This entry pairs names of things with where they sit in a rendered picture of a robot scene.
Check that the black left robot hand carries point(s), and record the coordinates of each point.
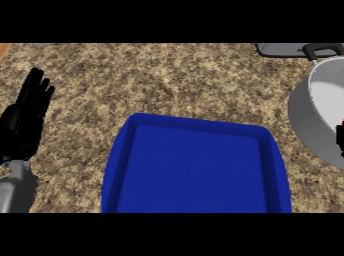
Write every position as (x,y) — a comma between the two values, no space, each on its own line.
(22,116)

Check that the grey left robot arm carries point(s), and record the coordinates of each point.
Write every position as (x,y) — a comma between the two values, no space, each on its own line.
(11,190)

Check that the blue tray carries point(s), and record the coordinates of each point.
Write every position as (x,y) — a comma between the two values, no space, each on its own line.
(198,170)

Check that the grey flat appliance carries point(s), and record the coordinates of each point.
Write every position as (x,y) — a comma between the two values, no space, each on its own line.
(287,49)

